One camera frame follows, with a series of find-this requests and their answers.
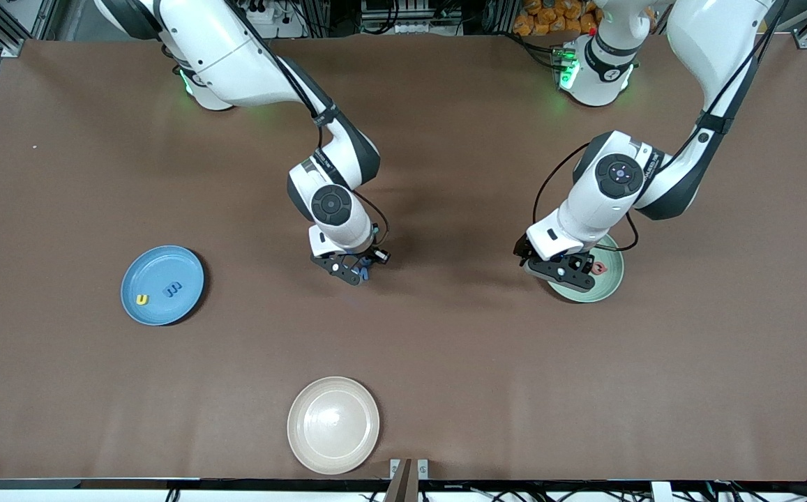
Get green plate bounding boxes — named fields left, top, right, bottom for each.
left=548, top=234, right=625, bottom=303

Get beige plate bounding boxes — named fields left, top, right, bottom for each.
left=287, top=376, right=381, bottom=476

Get blue plate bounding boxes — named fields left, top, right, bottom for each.
left=121, top=245, right=205, bottom=326

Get metal equipment rack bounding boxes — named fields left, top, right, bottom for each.
left=360, top=0, right=463, bottom=36

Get orange packet pile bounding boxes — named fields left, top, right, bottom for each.
left=513, top=0, right=601, bottom=37

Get white power strip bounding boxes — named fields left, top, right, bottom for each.
left=243, top=0, right=306, bottom=39

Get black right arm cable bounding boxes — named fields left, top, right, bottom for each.
left=236, top=10, right=390, bottom=246

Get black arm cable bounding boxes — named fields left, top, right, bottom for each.
left=533, top=0, right=791, bottom=253
left=236, top=10, right=390, bottom=246

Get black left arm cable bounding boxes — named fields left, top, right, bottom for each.
left=533, top=0, right=791, bottom=253

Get brown camera mount post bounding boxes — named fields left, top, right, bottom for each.
left=384, top=458, right=413, bottom=502

